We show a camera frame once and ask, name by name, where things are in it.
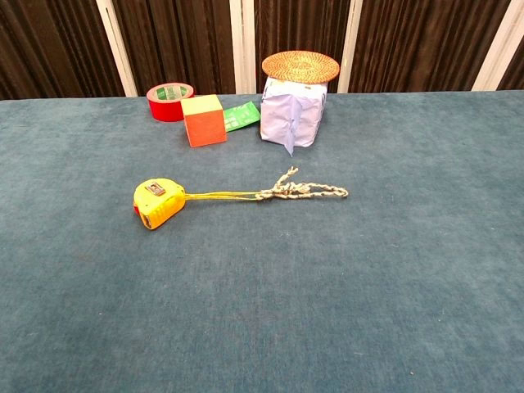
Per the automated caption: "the orange and yellow cube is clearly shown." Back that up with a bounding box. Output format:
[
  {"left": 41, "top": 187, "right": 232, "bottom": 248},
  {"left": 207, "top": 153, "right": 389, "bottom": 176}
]
[{"left": 180, "top": 94, "right": 228, "bottom": 148}]

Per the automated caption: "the red tape roll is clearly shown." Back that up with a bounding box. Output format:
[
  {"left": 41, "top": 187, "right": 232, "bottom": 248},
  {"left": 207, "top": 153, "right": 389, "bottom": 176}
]
[{"left": 146, "top": 83, "right": 197, "bottom": 123}]

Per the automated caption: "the dark brown curtain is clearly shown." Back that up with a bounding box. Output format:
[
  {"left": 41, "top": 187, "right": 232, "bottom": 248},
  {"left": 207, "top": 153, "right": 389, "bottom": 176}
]
[{"left": 0, "top": 0, "right": 524, "bottom": 101}]

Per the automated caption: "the light purple tissue pack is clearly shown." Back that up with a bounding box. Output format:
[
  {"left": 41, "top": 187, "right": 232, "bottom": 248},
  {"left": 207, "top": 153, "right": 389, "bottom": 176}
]
[{"left": 260, "top": 76, "right": 328, "bottom": 158}]

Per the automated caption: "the woven rattan coaster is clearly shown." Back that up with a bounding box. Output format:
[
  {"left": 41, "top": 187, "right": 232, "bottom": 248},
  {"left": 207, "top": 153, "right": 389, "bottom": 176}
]
[{"left": 261, "top": 50, "right": 341, "bottom": 84}]

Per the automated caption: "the blue table cloth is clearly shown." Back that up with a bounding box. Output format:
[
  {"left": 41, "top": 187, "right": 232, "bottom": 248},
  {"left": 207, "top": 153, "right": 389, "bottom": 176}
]
[{"left": 0, "top": 91, "right": 524, "bottom": 393}]

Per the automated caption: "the yellow tape measure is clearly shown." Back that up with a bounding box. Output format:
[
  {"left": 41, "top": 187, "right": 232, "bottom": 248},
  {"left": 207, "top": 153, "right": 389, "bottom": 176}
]
[{"left": 133, "top": 178, "right": 187, "bottom": 231}]

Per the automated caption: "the braided rope with yellow cord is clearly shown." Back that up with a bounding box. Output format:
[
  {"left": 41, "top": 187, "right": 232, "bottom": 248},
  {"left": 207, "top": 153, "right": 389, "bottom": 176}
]
[{"left": 183, "top": 165, "right": 350, "bottom": 204}]

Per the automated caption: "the green packet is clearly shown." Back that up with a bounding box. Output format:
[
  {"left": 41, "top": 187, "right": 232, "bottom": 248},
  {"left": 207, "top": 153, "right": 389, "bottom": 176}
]
[{"left": 223, "top": 102, "right": 261, "bottom": 133}]

